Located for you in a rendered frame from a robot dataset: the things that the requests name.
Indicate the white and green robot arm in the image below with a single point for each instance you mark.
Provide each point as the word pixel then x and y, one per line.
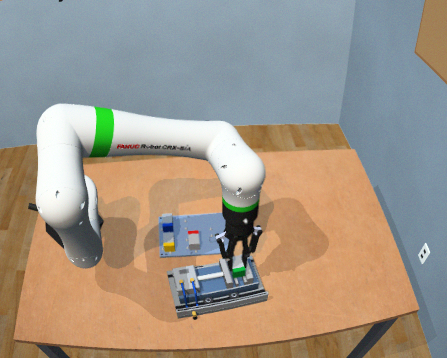
pixel 67 133

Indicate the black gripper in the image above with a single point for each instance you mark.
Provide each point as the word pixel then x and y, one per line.
pixel 232 232

